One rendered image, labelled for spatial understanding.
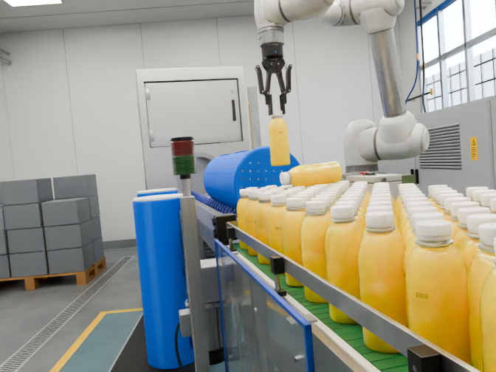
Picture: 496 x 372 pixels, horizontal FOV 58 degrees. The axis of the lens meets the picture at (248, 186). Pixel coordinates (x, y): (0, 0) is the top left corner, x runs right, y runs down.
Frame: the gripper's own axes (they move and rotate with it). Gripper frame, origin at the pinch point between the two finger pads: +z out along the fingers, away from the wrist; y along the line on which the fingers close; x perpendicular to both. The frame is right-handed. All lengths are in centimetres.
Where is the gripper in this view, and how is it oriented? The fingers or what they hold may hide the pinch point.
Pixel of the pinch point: (276, 105)
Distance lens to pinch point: 161.6
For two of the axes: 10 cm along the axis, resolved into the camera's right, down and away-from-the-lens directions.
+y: -9.7, 0.8, -2.2
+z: 0.8, 10.0, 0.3
